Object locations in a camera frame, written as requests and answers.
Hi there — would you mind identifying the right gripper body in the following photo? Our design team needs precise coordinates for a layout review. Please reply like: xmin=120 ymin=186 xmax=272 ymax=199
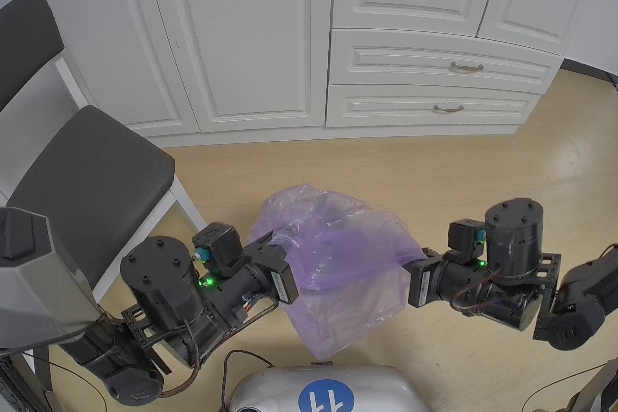
xmin=408 ymin=253 xmax=486 ymax=308

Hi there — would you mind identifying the purple plastic bag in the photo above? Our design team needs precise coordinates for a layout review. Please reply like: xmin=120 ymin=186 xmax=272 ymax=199
xmin=248 ymin=182 xmax=429 ymax=360

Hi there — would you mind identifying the white wardrobe with drawers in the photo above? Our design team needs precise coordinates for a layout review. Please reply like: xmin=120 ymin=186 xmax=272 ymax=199
xmin=14 ymin=0 xmax=595 ymax=149

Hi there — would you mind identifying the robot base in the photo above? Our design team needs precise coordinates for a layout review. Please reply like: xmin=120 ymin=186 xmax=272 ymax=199
xmin=227 ymin=364 xmax=435 ymax=412

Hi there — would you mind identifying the grey and white chair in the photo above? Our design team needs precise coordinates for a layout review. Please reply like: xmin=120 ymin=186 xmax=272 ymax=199
xmin=0 ymin=0 xmax=208 ymax=304

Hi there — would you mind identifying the black cable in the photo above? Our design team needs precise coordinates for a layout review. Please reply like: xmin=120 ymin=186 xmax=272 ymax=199
xmin=220 ymin=350 xmax=276 ymax=408
xmin=524 ymin=363 xmax=605 ymax=412

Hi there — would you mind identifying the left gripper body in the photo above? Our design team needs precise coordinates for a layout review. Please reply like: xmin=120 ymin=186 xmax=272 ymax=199
xmin=212 ymin=242 xmax=301 ymax=312

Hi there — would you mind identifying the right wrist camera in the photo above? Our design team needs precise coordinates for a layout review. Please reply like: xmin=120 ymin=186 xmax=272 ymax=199
xmin=448 ymin=219 xmax=487 ymax=265

